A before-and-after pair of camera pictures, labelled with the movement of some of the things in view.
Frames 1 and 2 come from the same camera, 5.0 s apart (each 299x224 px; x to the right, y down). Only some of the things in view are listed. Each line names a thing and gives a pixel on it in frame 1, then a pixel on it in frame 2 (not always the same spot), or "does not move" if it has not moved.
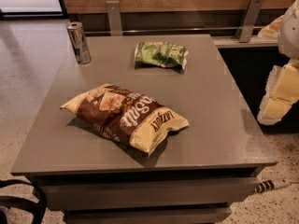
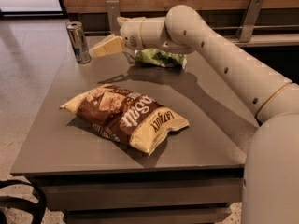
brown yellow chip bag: [119, 114] does not move
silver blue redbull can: [79, 42] does not move
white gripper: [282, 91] → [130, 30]
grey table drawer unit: [90, 176] does not move
